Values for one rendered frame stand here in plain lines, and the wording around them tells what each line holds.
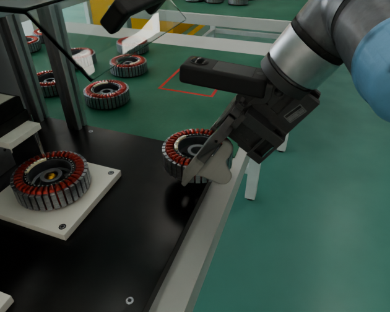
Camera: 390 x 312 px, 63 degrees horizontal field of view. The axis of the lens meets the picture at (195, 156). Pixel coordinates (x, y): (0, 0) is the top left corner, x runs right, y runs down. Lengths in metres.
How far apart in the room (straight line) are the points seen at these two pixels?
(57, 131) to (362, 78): 0.59
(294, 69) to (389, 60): 0.14
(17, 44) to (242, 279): 1.08
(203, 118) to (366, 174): 1.38
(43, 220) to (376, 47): 0.45
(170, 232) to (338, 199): 1.38
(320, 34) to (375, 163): 1.78
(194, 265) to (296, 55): 0.29
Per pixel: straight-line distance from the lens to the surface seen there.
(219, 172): 0.45
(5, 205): 0.56
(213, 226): 0.50
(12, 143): 0.51
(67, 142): 0.69
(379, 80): 0.27
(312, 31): 0.37
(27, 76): 0.74
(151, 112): 0.79
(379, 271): 1.54
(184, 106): 0.81
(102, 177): 0.56
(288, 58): 0.38
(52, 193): 0.50
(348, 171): 1.98
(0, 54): 0.79
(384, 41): 0.28
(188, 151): 0.51
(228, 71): 0.42
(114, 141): 0.66
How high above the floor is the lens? 1.13
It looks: 36 degrees down
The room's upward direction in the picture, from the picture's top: straight up
